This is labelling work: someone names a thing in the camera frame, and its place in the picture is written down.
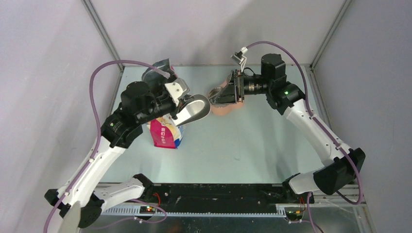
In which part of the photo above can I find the metal food scoop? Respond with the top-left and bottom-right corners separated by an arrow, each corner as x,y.
172,94 -> 212,126

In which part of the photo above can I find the pet food bag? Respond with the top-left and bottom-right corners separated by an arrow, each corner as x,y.
141,68 -> 186,149

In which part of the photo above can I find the left circuit board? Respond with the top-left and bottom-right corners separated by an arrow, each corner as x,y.
139,205 -> 157,215

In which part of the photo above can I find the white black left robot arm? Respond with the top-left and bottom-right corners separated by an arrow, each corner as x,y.
45,79 -> 189,233

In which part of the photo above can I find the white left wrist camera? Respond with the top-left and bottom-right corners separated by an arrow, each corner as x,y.
164,78 -> 190,106

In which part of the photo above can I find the circuit board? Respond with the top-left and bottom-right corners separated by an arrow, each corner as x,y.
139,205 -> 157,215
285,209 -> 306,222

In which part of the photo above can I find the right circuit board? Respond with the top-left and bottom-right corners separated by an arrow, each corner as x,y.
285,209 -> 306,222

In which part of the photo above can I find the pink double bowl stand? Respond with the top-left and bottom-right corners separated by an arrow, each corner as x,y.
208,82 -> 244,116

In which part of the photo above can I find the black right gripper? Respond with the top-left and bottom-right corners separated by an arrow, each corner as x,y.
212,69 -> 272,104

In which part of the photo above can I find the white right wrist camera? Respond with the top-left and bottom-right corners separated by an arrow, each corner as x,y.
231,47 -> 248,72

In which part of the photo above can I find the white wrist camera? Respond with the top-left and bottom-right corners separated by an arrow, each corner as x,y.
164,78 -> 190,106
231,47 -> 248,72

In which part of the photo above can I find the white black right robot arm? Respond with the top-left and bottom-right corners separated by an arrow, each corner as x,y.
208,53 -> 365,203

